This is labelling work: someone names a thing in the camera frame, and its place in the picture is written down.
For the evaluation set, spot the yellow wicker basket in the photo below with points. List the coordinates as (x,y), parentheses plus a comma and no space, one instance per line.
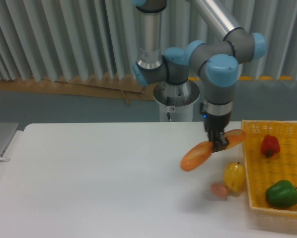
(264,172)

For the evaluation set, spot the brown cardboard sheet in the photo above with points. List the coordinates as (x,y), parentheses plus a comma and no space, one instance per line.
(126,89)

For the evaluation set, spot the red bell pepper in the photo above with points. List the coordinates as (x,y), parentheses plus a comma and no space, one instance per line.
(270,146)

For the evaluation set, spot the orange baguette bread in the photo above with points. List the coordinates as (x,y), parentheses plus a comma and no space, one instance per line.
(202,151)

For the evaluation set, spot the yellow bell pepper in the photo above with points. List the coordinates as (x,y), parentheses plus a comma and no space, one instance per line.
(234,177)

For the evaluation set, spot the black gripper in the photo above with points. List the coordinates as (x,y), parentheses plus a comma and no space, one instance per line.
(216,124)

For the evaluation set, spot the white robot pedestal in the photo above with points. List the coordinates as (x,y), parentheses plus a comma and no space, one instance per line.
(176,102)

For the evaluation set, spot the brown egg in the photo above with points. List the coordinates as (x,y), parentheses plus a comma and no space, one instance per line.
(219,190)

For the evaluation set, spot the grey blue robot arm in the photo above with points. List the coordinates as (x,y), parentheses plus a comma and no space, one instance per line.
(217,65)

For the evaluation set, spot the green bell pepper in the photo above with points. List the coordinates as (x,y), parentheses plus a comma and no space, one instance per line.
(282,194)

